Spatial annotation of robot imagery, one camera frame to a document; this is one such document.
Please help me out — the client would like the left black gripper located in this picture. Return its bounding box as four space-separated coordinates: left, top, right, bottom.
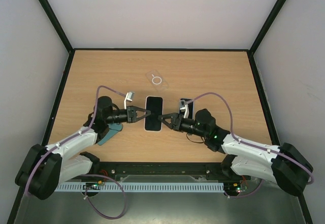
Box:
106 106 151 124

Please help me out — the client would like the black phone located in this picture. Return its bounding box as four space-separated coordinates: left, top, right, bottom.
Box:
145 96 163 131

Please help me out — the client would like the white translucent phone case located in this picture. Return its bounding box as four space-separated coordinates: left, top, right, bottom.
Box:
144 95 164 133

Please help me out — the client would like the light blue phone case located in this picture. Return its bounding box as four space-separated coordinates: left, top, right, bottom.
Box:
179 98 196 120

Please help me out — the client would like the blue phone dark screen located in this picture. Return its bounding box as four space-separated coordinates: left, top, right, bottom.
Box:
179 98 196 119

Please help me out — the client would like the teal phone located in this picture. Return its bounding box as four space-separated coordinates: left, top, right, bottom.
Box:
97 123 123 146

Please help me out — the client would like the clear magsafe phone case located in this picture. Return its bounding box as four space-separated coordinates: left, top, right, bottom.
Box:
145 70 169 92

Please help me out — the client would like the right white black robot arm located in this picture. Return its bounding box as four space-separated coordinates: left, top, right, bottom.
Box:
158 109 314 196

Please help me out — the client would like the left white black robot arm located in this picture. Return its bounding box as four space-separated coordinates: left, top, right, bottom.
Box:
15 96 151 200

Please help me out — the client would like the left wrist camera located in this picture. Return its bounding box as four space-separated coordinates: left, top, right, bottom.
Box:
123 91 135 109

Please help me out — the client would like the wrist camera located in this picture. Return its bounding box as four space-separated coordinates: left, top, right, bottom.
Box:
123 91 135 109
179 100 189 118

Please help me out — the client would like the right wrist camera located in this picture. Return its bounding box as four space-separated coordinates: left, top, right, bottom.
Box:
179 100 189 118

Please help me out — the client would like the black aluminium frame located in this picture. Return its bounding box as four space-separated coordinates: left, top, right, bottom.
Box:
7 0 313 223

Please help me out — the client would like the purple cable loop front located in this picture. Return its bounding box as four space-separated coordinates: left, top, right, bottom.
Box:
82 174 127 219

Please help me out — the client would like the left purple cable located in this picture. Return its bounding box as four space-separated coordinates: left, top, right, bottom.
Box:
25 85 127 197

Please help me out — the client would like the white slotted cable duct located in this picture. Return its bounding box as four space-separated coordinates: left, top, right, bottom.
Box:
55 182 224 193

